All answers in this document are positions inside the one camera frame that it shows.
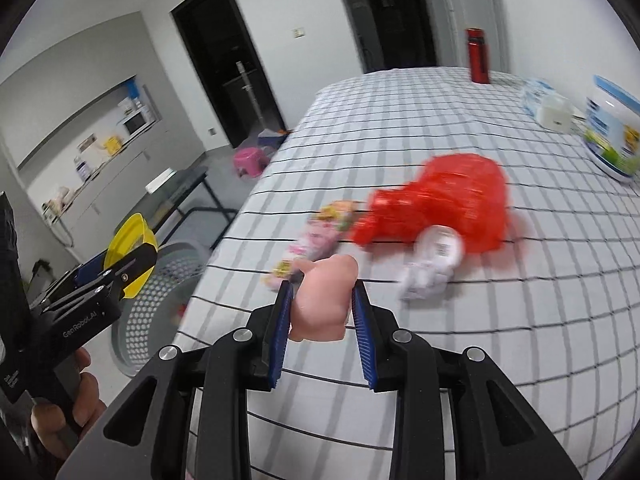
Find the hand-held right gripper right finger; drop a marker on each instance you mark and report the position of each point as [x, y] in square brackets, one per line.
[365, 340]

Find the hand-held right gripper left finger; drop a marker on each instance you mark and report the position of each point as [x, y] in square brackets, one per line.
[280, 330]

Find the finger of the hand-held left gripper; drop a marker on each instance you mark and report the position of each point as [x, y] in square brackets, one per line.
[82, 272]
[135, 265]

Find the pink rubber pig toy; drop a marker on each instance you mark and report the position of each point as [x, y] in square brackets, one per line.
[325, 290]

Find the grey perforated laundry basket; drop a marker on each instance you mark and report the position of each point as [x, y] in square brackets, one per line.
[150, 330]

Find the person's left hand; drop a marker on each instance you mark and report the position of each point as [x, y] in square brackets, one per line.
[92, 400]

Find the black glass-top side table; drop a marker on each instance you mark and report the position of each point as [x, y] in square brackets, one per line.
[190, 185]

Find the pink snack packet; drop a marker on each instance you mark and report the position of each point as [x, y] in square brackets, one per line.
[320, 240]

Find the clear glass jar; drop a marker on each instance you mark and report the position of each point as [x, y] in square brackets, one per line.
[83, 169]

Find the crumpled white paper packet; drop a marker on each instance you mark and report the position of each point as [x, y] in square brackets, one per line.
[435, 250]

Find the yellow countertop appliance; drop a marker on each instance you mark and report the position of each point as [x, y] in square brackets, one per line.
[112, 146]

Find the white microwave oven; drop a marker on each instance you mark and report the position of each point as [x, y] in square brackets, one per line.
[135, 122]

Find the pink plastic stool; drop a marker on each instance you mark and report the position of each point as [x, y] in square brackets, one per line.
[249, 160]

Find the red plastic bag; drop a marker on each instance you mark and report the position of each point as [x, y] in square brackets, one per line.
[450, 195]

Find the blue dustpan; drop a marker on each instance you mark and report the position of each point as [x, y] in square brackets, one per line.
[272, 139]

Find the grey cabinet unit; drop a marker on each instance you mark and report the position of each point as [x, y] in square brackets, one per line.
[75, 60]

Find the white black checkered tablecloth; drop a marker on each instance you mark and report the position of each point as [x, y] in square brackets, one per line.
[450, 125]

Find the small white plastic container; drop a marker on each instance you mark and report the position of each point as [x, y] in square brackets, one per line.
[555, 115]

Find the blue white tissue pack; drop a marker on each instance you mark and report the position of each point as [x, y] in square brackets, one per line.
[535, 92]

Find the red thermos bottle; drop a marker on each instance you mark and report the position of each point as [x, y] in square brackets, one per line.
[477, 55]

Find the white milk powder can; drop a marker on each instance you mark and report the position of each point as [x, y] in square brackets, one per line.
[612, 130]

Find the dark wooden door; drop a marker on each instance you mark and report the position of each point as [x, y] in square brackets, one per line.
[395, 15]

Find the wall light switch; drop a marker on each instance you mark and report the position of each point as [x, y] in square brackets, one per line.
[298, 32]

